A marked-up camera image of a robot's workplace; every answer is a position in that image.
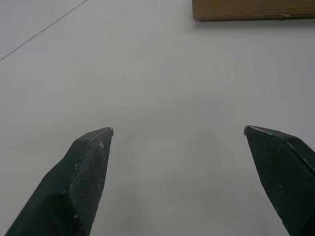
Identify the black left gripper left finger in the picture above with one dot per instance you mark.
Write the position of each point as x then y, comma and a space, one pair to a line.
73, 186

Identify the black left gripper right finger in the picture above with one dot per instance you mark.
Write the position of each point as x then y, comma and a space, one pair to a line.
285, 177

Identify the wooden board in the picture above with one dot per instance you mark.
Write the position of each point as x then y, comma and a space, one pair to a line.
253, 9

